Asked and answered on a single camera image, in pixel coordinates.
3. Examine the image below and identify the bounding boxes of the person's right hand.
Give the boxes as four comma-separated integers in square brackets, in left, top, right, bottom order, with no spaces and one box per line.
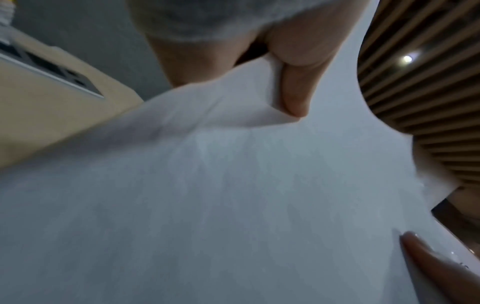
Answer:
[399,231,480,304]

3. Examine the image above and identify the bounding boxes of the person's left hand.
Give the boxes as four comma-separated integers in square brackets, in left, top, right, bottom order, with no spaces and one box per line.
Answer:
[144,0,373,118]

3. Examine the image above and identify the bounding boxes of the white cloth sheet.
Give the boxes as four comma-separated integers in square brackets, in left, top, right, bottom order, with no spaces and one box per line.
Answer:
[0,0,480,304]

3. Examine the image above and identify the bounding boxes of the grey fuzzy sleeve cuff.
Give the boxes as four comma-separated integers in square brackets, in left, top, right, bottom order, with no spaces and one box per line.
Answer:
[125,0,340,42]

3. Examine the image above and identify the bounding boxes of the beige wooden cabinet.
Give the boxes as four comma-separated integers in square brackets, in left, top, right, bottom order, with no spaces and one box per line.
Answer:
[0,26,146,174]

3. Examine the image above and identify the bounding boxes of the grey panel with white frame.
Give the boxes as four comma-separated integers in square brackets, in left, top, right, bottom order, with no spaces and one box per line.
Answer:
[0,41,106,101]

